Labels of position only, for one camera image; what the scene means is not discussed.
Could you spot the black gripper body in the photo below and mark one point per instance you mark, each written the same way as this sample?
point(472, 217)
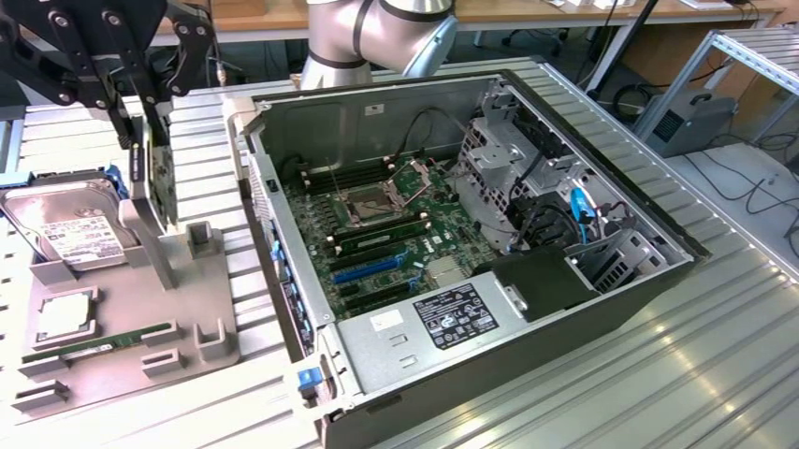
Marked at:
point(94, 18)

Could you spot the graphics card with metal bracket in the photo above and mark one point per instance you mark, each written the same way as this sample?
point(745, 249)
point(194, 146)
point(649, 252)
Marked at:
point(157, 187)

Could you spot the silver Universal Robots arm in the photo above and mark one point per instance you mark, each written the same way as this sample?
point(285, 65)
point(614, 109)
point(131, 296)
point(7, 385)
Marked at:
point(350, 37)

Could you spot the blue disk caddy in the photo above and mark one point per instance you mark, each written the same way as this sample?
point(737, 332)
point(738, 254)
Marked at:
point(13, 180)

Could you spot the silver hard disk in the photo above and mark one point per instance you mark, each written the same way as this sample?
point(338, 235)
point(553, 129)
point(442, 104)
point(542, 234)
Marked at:
point(38, 215)

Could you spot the thin metal locking lever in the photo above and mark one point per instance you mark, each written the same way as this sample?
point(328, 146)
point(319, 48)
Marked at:
point(337, 180)

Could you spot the CPU socket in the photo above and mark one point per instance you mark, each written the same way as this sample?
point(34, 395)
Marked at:
point(369, 206)

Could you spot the metal socket cover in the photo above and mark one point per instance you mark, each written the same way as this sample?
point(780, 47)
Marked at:
point(413, 180)

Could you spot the long black expansion slot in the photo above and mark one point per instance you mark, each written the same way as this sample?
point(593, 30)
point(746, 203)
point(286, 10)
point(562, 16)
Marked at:
point(365, 259)
point(381, 297)

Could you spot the silver perforated disk bay cage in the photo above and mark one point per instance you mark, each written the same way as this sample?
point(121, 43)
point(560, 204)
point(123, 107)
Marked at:
point(493, 159)

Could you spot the grey plastic parts rack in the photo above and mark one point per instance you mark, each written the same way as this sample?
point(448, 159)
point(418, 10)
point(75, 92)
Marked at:
point(125, 299)

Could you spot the blue expansion slot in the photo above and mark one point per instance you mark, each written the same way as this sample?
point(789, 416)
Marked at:
point(369, 271)

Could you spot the silver CPU chip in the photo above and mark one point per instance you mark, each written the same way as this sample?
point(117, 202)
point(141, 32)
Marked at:
point(63, 315)

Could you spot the short black expansion slot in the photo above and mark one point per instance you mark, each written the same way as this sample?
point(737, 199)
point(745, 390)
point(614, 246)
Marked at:
point(352, 292)

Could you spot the green motherboard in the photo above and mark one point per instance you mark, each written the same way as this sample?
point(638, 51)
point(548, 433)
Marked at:
point(450, 250)

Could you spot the small silver chipset heatsink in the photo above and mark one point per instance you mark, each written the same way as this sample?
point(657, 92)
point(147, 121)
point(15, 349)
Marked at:
point(446, 272)

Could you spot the white carton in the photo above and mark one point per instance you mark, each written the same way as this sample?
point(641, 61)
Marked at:
point(593, 4)

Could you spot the black slanted pole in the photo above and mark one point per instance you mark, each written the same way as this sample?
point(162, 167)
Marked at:
point(625, 44)

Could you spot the blue case latch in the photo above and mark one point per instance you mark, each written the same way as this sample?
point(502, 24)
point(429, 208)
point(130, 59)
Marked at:
point(309, 378)

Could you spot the silver power supply unit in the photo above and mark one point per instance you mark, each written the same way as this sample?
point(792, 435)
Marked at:
point(388, 360)

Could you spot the black plastic air shroud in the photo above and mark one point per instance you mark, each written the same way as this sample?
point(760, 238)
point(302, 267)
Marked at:
point(544, 285)

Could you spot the open black PC case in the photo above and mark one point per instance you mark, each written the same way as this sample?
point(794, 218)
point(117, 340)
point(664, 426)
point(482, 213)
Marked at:
point(562, 337)

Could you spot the aluminium profile frame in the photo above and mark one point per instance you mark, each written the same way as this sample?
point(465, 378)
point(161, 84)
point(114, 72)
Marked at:
point(762, 51)

